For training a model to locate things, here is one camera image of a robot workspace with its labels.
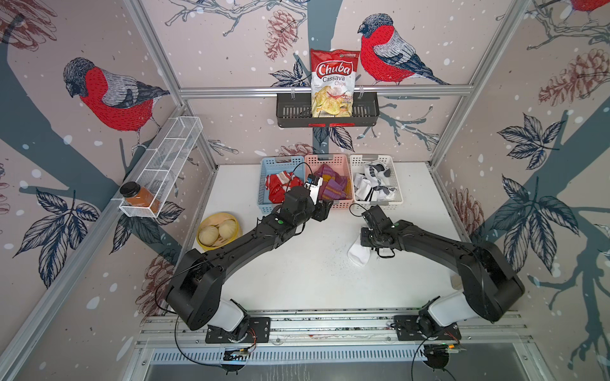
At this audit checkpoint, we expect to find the white grey sport sock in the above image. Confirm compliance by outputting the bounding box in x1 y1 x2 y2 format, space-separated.
364 161 392 186

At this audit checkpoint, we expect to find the purple yellow striped sock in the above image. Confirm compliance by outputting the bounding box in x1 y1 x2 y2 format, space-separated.
315 164 349 200

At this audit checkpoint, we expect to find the plain white sock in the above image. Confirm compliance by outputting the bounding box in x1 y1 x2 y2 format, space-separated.
347 238 371 267

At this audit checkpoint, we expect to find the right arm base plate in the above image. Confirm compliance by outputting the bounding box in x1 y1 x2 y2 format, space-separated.
391 315 462 342

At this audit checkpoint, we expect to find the blue plastic basket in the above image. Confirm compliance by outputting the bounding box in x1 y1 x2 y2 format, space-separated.
257 156 306 215

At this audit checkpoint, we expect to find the red santa sock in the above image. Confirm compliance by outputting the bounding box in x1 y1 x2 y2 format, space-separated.
277 171 303 192
265 172 288 204

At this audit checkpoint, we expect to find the yellow bamboo steamer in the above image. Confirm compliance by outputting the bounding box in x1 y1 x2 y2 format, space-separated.
195 213 242 252

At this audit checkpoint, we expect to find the white plastic basket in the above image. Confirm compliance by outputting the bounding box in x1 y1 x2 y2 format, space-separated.
349 154 403 210

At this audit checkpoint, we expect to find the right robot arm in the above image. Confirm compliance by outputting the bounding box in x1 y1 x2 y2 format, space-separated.
360 206 525 338

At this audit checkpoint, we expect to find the white wire wall shelf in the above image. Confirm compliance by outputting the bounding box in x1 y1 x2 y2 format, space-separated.
119 116 203 218

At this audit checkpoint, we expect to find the black wall basket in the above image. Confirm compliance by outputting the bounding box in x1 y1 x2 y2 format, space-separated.
276 92 381 128

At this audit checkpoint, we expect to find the Chuba cassava chips bag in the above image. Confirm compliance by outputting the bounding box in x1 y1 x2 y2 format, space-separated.
310 49 360 117

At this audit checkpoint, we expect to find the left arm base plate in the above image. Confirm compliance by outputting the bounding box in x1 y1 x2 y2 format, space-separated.
205 317 271 344

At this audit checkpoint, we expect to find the pink plastic basket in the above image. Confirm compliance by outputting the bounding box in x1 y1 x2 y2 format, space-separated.
304 154 354 209

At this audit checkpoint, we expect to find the orange spice jar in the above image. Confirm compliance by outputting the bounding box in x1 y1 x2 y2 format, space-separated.
119 181 160 214

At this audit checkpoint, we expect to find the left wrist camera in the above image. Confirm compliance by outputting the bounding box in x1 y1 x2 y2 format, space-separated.
304 174 323 204

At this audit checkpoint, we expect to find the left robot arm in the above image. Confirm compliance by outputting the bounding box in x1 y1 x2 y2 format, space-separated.
165 186 333 338

